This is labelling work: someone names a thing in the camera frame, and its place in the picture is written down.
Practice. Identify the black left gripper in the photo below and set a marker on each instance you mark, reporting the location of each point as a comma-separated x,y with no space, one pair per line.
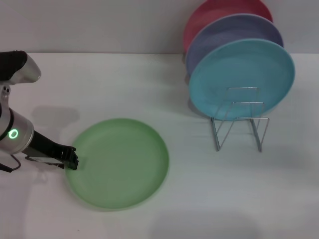
37,143

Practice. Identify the green round plate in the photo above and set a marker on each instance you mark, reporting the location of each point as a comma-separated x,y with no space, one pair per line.
119,166

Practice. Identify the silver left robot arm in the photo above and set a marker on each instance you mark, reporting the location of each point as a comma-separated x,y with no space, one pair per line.
21,139

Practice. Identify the light blue round plate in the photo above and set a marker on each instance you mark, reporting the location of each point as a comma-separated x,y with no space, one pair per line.
239,72

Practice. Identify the red round plate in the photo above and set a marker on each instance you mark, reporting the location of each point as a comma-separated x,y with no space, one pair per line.
207,17

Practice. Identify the purple round plate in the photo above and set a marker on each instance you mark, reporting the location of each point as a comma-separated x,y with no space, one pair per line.
224,35

